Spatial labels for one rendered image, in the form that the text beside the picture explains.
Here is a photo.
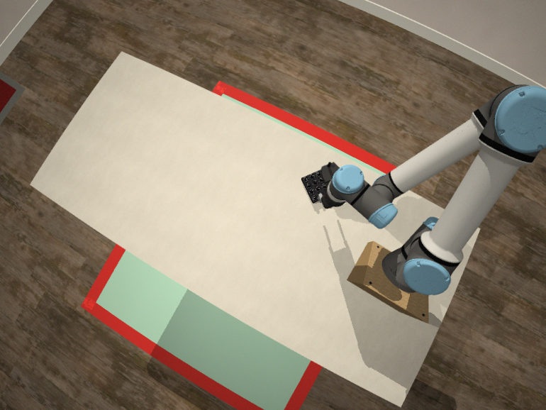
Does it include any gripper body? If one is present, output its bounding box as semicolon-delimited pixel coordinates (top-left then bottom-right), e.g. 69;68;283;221
321;162;346;209

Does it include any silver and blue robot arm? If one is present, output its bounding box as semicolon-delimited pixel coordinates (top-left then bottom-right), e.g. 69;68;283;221
329;84;546;295

